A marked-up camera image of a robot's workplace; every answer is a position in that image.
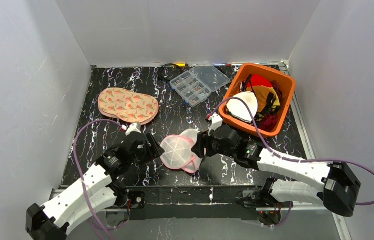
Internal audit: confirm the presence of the white round mesh laundry bag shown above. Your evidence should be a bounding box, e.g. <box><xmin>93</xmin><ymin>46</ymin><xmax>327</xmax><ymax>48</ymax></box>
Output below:
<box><xmin>160</xmin><ymin>129</ymin><xmax>202</xmax><ymax>174</ymax></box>

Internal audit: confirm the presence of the white bra pad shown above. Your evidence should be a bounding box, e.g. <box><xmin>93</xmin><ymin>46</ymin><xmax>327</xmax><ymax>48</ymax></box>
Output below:
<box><xmin>226</xmin><ymin>91</ymin><xmax>258</xmax><ymax>123</ymax></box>

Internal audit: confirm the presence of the floral mesh laundry bag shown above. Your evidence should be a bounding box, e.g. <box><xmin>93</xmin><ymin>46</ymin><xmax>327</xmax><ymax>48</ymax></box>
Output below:
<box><xmin>97</xmin><ymin>87</ymin><xmax>159</xmax><ymax>125</ymax></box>

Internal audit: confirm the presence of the orange bra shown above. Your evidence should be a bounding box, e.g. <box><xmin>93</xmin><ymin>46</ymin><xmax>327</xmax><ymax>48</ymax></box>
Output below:
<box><xmin>245</xmin><ymin>86</ymin><xmax>277</xmax><ymax>120</ymax></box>

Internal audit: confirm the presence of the yellow bra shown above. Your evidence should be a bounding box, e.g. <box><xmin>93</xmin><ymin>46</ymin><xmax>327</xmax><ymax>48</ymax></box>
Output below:
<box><xmin>268</xmin><ymin>93</ymin><xmax>280</xmax><ymax>114</ymax></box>

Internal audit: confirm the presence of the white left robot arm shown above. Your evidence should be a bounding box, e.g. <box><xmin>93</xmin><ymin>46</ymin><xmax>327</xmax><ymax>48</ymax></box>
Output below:
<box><xmin>25</xmin><ymin>132</ymin><xmax>164</xmax><ymax>240</ymax></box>

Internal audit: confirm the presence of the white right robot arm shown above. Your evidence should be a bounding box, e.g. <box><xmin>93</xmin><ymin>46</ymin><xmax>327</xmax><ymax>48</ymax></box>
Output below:
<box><xmin>191</xmin><ymin>125</ymin><xmax>361</xmax><ymax>217</ymax></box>

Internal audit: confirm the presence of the red bra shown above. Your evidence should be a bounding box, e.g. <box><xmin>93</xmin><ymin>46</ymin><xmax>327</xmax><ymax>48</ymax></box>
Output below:
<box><xmin>245</xmin><ymin>74</ymin><xmax>272</xmax><ymax>88</ymax></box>

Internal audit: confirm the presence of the dark red lace garment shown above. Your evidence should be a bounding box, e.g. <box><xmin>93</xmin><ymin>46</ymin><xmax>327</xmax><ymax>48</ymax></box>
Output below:
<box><xmin>258</xmin><ymin>113</ymin><xmax>278</xmax><ymax>132</ymax></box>

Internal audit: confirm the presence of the clear plastic screw organizer box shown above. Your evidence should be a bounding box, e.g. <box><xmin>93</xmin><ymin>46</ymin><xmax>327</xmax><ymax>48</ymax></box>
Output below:
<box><xmin>169</xmin><ymin>65</ymin><xmax>232</xmax><ymax>108</ymax></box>

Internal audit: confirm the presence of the orange plastic bin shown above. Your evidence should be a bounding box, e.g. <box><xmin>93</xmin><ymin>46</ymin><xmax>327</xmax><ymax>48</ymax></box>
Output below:
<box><xmin>218</xmin><ymin>63</ymin><xmax>296</xmax><ymax>138</ymax></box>

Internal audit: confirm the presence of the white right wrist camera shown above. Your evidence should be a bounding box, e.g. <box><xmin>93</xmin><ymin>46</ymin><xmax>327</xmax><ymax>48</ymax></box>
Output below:
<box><xmin>206</xmin><ymin>112</ymin><xmax>223</xmax><ymax>136</ymax></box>

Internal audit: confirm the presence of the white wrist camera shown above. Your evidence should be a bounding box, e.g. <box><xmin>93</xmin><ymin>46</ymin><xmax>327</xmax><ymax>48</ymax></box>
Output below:
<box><xmin>121</xmin><ymin>122</ymin><xmax>141</xmax><ymax>136</ymax></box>
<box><xmin>206</xmin><ymin>112</ymin><xmax>223</xmax><ymax>136</ymax></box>

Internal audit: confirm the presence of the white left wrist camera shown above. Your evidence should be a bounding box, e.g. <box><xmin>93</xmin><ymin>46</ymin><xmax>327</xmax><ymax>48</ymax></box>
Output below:
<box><xmin>121</xmin><ymin>122</ymin><xmax>141</xmax><ymax>136</ymax></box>

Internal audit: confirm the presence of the black coiled cable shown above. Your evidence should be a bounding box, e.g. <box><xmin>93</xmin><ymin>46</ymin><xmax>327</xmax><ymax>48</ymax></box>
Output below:
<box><xmin>157</xmin><ymin>63</ymin><xmax>185</xmax><ymax>83</ymax></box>

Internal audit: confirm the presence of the aluminium table frame rail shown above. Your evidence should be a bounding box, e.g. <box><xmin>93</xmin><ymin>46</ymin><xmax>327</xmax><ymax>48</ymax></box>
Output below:
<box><xmin>279</xmin><ymin>59</ymin><xmax>353</xmax><ymax>240</ymax></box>

